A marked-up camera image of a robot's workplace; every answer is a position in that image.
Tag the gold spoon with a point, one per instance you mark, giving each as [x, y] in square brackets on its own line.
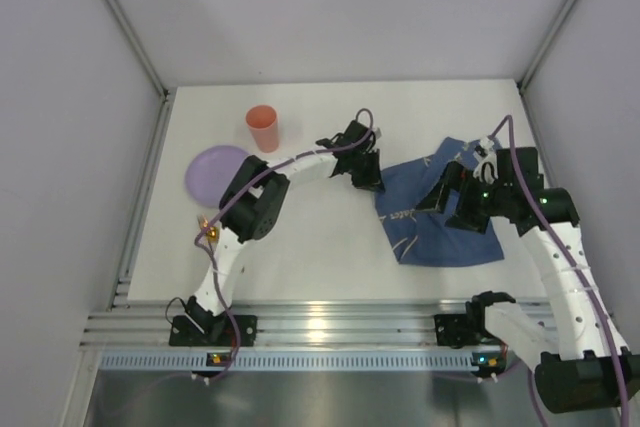
[210, 233]

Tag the orange plastic cup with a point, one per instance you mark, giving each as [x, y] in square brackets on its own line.
[262, 122]

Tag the blue embroidered cloth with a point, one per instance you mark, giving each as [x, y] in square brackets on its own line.
[423, 239]

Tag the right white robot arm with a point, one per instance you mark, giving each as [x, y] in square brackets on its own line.
[586, 364]

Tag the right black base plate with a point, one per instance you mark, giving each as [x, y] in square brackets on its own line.
[458, 331]

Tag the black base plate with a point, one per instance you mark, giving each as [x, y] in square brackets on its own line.
[458, 331]
[184, 333]

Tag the aluminium mounting rail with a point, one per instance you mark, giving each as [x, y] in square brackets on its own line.
[289, 325]

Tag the purple plastic plate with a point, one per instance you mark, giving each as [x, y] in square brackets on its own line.
[210, 173]

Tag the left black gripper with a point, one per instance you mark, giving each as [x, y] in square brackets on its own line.
[364, 166]

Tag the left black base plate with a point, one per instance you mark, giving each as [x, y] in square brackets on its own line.
[184, 333]

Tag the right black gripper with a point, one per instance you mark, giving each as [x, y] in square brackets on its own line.
[461, 195]

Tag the left aluminium corner post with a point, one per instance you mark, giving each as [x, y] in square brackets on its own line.
[134, 43]

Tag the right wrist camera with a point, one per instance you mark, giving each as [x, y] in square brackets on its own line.
[485, 154]

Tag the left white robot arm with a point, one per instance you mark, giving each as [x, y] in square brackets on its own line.
[250, 207]

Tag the slotted cable duct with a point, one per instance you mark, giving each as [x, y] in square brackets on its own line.
[305, 361]

